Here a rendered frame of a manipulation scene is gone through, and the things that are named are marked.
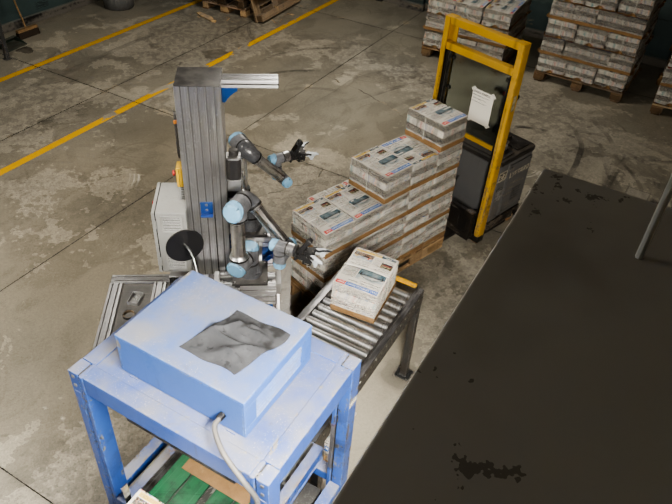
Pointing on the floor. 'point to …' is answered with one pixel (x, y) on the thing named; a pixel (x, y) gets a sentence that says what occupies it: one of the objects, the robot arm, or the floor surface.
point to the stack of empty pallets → (230, 6)
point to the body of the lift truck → (475, 155)
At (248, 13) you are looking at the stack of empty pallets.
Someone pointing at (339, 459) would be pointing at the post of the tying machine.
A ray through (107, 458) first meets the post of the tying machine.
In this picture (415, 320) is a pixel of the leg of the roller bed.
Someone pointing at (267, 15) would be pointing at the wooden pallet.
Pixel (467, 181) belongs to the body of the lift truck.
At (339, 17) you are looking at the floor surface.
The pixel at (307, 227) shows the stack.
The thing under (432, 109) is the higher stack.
